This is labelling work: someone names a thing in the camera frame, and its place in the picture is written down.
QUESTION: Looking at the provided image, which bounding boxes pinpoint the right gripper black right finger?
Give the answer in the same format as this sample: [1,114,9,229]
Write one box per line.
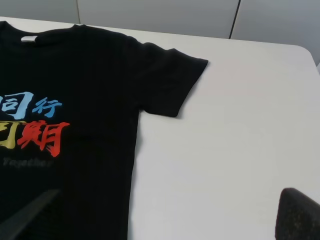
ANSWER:
[275,188,320,240]

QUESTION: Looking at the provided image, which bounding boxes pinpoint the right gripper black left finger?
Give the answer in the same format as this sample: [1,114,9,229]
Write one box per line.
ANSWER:
[0,189,60,240]

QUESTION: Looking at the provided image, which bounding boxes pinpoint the black printed t-shirt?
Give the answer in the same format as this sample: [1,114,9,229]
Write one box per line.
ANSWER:
[0,21,209,240]

